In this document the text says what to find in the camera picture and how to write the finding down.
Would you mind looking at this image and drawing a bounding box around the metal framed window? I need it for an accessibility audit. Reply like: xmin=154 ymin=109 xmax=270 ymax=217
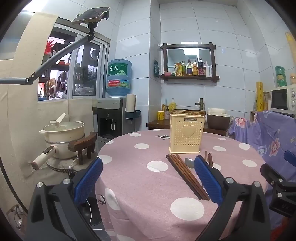
xmin=38 ymin=23 xmax=110 ymax=102

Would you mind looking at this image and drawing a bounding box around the grey water dispenser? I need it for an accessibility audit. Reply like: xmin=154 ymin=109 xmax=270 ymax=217
xmin=97 ymin=97 xmax=127 ymax=141

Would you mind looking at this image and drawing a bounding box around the dark wooden stool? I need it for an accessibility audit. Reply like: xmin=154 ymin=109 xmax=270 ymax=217
xmin=68 ymin=132 xmax=97 ymax=165

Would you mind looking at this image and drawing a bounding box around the grey round stand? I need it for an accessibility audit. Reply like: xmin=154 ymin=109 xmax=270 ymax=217
xmin=46 ymin=157 xmax=79 ymax=175

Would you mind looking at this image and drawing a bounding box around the purple floral cloth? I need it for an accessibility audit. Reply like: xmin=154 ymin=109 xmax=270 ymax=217
xmin=228 ymin=110 xmax=296 ymax=230

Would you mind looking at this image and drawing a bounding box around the smartphone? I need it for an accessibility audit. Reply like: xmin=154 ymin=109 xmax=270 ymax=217
xmin=71 ymin=7 xmax=111 ymax=25

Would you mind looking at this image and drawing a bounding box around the pink polka dot tablecloth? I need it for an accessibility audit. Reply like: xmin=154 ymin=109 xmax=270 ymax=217
xmin=95 ymin=129 xmax=269 ymax=241

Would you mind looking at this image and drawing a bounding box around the yellow roll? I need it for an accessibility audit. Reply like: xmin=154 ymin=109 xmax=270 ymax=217
xmin=255 ymin=82 xmax=265 ymax=112

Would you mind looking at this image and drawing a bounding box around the green jar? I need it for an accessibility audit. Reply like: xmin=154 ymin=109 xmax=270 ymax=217
xmin=274 ymin=66 xmax=287 ymax=88

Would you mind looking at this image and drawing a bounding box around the brown cardboard box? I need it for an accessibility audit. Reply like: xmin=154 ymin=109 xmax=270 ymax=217
xmin=6 ymin=204 xmax=28 ymax=233

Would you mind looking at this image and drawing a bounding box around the yellow food packet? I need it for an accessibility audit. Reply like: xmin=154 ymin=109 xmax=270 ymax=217
xmin=172 ymin=62 xmax=183 ymax=77

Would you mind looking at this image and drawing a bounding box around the dark sauce bottle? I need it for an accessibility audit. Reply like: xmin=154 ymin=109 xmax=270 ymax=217
xmin=198 ymin=58 xmax=206 ymax=77

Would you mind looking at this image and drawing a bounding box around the white paper roll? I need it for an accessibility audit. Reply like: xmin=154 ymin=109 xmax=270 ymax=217
xmin=126 ymin=94 xmax=137 ymax=114

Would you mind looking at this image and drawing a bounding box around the cream perforated utensil holder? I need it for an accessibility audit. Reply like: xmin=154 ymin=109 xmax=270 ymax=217
xmin=168 ymin=113 xmax=206 ymax=153

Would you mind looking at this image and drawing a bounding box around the bamboo style faucet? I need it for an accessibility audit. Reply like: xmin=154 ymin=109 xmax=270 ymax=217
xmin=195 ymin=97 xmax=206 ymax=112

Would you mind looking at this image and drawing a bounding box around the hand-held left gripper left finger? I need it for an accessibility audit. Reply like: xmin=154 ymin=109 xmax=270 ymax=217
xmin=25 ymin=157 xmax=111 ymax=241

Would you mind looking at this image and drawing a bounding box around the dark wooden wall shelf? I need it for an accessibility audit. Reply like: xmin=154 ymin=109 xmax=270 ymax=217
xmin=160 ymin=42 xmax=220 ymax=83

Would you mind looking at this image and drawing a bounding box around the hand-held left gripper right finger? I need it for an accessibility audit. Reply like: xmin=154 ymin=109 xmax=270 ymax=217
xmin=194 ymin=155 xmax=272 ymax=241

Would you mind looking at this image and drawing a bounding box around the beige cloth cover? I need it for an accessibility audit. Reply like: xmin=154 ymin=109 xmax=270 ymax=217
xmin=0 ymin=11 xmax=99 ymax=209

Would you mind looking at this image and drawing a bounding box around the brown bin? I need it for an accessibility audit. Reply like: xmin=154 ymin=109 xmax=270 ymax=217
xmin=206 ymin=113 xmax=231 ymax=131

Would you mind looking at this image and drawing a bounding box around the wicker basket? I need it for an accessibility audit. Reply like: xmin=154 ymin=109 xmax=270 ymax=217
xmin=170 ymin=109 xmax=206 ymax=117

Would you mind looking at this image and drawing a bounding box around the blue wall holder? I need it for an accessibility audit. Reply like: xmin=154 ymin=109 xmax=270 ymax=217
xmin=125 ymin=110 xmax=141 ymax=119

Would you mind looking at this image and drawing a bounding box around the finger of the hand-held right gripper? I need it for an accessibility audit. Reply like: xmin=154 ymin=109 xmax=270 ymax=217
xmin=284 ymin=150 xmax=296 ymax=168

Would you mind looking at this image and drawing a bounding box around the blue water bottle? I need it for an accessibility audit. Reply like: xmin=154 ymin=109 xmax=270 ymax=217
xmin=106 ymin=59 xmax=134 ymax=98

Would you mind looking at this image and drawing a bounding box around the wooden side table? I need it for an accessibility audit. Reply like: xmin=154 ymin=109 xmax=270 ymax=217
xmin=146 ymin=119 xmax=227 ymax=137

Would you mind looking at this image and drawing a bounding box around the white cable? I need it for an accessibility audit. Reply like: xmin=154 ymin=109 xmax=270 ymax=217
xmin=68 ymin=156 xmax=93 ymax=226

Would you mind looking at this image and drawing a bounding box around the white microwave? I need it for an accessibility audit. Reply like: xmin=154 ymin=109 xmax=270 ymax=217
xmin=270 ymin=84 xmax=296 ymax=114

